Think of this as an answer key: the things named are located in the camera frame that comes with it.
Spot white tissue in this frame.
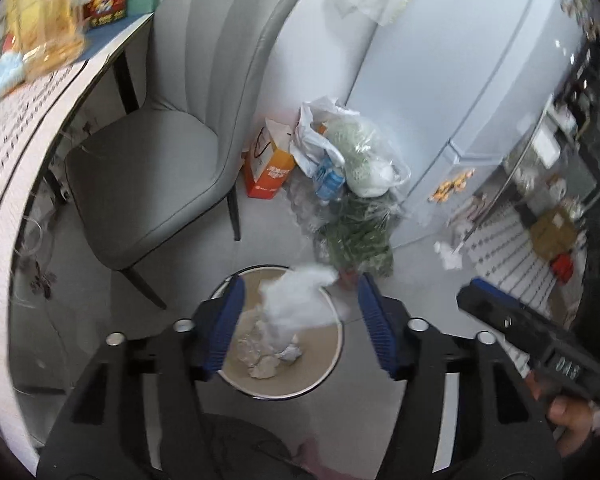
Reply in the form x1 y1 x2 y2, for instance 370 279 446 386
258 263 338 352

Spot round white trash bin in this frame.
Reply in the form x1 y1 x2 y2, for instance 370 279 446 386
220 263 343 401

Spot person's right hand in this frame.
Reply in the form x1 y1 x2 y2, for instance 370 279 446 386
545 394 600 458

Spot bag of green vegetables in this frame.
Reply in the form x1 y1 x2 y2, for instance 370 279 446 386
314 191 402 281

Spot orange paper bag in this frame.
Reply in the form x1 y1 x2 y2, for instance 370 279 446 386
244 118 296 200

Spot grey upholstered chair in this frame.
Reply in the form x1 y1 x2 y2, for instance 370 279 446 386
65 0 299 301

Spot white plastic bag with goods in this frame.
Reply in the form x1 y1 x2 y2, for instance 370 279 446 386
290 96 411 198

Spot white refrigerator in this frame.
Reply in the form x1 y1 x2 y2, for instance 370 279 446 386
348 0 583 247

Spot blue tissue pack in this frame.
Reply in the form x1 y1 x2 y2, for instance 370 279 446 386
0 51 26 101

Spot clear plastic jug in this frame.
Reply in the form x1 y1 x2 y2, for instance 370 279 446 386
6 0 85 81

